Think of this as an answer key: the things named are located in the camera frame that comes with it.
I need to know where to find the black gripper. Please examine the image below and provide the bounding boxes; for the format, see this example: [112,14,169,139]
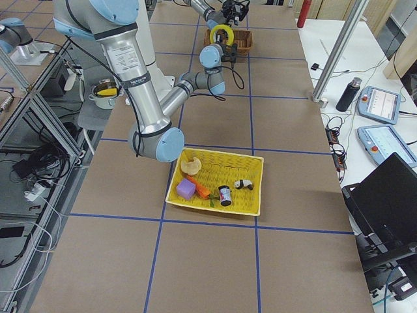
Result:
[222,44,238,63]
[221,0,250,26]

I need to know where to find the yellow tape roll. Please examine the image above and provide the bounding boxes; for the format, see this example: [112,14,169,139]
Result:
[209,24,235,46]

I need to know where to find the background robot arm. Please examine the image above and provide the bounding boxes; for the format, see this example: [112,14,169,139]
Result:
[1,18,46,66]

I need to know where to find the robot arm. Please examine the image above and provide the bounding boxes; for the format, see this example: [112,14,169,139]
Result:
[53,1,227,162]
[173,0,250,29]

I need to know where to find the brown wicker basket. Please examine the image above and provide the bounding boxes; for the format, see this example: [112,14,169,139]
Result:
[203,28,254,56]

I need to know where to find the yellow plastic basket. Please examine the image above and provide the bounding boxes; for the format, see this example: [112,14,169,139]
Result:
[165,147,264,216]

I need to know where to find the red cylinder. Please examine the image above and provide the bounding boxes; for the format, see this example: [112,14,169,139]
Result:
[297,0,312,29]

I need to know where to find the toy croissant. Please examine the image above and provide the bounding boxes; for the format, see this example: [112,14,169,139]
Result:
[180,157,202,176]

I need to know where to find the black water bottle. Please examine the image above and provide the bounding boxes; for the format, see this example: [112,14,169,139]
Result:
[336,77,362,112]

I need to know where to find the toy panda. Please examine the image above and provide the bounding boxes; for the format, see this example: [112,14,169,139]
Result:
[234,179,253,190]

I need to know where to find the steel pot with corn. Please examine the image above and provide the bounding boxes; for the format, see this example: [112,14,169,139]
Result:
[88,79,119,110]

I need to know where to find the orange toy carrot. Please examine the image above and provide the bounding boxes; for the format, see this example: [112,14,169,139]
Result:
[186,175,211,199]

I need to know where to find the purple foam block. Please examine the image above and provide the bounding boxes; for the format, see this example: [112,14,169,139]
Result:
[176,179,195,200]

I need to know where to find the small can with black lid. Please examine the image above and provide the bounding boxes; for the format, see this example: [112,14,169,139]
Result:
[218,185,232,207]

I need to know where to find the far teach pendant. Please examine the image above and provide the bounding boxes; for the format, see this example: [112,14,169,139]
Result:
[356,86,402,125]

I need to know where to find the teach pendant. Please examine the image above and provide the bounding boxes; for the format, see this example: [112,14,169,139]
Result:
[357,125,416,168]
[356,86,402,125]

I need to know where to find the near teach pendant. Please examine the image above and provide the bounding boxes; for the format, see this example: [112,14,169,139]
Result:
[357,125,416,168]

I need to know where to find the black laptop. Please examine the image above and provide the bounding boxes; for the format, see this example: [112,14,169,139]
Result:
[342,153,416,274]

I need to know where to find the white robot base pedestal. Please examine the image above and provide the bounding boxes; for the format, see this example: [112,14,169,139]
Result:
[136,0,175,100]

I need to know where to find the aluminium post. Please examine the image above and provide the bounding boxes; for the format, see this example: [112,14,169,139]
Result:
[311,0,369,108]

